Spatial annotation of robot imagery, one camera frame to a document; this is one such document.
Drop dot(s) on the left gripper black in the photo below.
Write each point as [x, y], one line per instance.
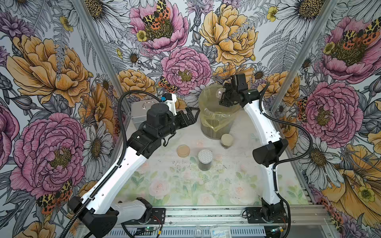
[181, 116]

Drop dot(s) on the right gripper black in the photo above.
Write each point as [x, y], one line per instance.
[224, 101]

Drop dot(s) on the clear jar beige lid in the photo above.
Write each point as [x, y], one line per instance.
[220, 93]

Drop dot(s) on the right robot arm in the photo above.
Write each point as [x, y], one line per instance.
[271, 147]

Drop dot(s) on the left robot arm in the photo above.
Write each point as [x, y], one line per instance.
[97, 209]

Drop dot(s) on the foil sealed tea jar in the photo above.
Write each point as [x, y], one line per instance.
[205, 158]

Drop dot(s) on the yellow bin liner bag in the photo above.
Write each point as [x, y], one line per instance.
[214, 110]

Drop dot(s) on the closed beige lid jar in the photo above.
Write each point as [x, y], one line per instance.
[226, 140]

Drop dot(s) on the silver first aid case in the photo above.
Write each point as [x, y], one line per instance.
[139, 111]

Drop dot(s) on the surgical label box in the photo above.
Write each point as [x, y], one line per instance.
[220, 232]

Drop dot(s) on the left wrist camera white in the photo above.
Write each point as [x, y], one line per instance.
[170, 100]

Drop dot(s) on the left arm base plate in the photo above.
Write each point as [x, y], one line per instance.
[154, 216]

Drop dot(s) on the aluminium front rail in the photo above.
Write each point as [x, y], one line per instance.
[177, 216]

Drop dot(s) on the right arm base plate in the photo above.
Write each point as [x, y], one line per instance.
[263, 215]

